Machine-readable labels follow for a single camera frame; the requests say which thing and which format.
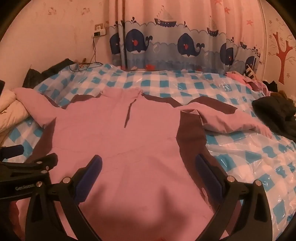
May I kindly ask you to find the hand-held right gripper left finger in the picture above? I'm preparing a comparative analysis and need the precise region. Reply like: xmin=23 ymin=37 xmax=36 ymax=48
xmin=25 ymin=155 xmax=109 ymax=241

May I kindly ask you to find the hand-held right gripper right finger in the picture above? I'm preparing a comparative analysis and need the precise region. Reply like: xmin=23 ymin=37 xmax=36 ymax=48
xmin=195 ymin=154 xmax=273 ymax=241

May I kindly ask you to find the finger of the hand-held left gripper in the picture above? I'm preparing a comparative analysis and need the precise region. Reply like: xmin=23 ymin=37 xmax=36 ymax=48
xmin=0 ymin=145 xmax=25 ymax=161
xmin=0 ymin=153 xmax=58 ymax=174

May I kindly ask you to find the pink and brown hoodie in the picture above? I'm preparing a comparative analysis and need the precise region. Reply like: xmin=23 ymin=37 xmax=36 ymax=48
xmin=13 ymin=88 xmax=273 ymax=241

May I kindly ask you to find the black clothes pile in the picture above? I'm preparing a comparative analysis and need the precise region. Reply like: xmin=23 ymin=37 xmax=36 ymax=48
xmin=252 ymin=80 xmax=296 ymax=135

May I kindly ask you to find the pink clothes pile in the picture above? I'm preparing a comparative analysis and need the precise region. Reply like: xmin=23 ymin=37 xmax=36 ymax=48
xmin=225 ymin=71 xmax=267 ymax=91

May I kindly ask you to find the cream quilted jacket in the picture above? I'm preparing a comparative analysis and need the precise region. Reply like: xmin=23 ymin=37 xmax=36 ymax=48
xmin=0 ymin=89 xmax=31 ymax=134

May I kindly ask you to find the black jacket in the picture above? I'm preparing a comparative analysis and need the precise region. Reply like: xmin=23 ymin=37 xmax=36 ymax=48
xmin=25 ymin=58 xmax=77 ymax=89

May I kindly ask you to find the blue checkered bed cover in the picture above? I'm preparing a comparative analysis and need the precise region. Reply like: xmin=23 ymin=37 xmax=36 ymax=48
xmin=5 ymin=62 xmax=296 ymax=232

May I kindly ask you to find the black and white striped cloth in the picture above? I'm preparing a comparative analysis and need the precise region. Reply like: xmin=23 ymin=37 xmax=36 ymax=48
xmin=244 ymin=64 xmax=258 ymax=78

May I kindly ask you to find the whale print curtain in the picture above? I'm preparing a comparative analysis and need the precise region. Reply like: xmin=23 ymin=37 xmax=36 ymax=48
xmin=109 ymin=0 xmax=265 ymax=75

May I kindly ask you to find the red tree wall sticker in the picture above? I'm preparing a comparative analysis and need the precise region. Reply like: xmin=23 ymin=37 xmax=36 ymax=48
xmin=266 ymin=17 xmax=296 ymax=85

